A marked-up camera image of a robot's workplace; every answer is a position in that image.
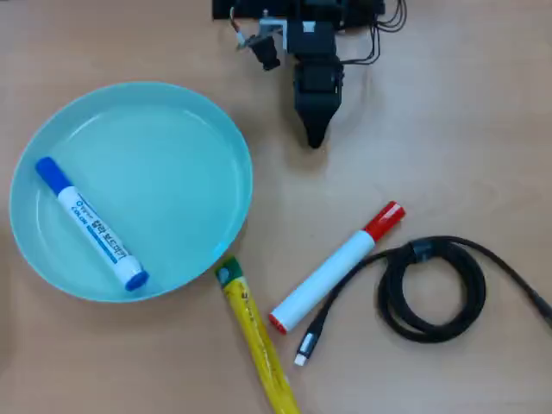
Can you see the small gripper camera board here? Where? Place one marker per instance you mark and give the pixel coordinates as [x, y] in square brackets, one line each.
[265, 49]

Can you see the red capped white marker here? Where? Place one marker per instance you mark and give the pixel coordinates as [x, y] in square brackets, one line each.
[328, 276]

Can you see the yellow stick packet green end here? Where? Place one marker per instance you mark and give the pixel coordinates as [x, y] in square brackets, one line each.
[254, 328]

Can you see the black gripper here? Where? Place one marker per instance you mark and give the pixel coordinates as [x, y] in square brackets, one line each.
[319, 86]

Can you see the blue capped white marker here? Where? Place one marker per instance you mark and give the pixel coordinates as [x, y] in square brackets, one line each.
[92, 224]

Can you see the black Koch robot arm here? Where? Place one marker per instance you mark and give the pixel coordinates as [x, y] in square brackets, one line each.
[312, 43]

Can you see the light blue plate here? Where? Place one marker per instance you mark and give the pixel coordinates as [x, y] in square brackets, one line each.
[172, 181]

